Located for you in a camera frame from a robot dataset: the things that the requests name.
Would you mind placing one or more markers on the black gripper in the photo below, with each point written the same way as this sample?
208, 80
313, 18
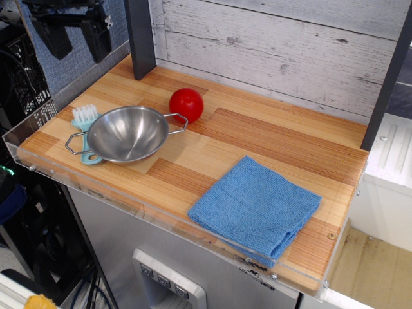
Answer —
50, 17

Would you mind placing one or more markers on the stainless steel wok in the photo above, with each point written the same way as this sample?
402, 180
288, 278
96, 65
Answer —
127, 134

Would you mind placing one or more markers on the light blue dish brush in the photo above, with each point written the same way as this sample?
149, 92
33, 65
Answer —
83, 118

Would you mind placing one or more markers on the black plastic crate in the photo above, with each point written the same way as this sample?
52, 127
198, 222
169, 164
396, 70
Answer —
27, 81

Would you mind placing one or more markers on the clear acrylic table guard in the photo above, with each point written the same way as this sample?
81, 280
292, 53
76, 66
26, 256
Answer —
314, 150

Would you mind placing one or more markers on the red ball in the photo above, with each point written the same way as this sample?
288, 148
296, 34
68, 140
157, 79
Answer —
188, 103

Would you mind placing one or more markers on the stainless steel cabinet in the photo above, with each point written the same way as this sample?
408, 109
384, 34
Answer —
114, 234

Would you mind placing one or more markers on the blue folded cloth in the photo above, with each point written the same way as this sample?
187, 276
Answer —
257, 210

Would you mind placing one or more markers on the white appliance on right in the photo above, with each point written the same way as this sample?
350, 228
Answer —
381, 206

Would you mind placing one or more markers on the dark grey left post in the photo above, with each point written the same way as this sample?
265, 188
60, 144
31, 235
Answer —
140, 32

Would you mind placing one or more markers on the dark grey post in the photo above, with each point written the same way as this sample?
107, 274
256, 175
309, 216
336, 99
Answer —
388, 85
140, 32

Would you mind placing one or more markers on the dark grey right post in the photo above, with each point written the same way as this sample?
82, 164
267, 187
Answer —
388, 85

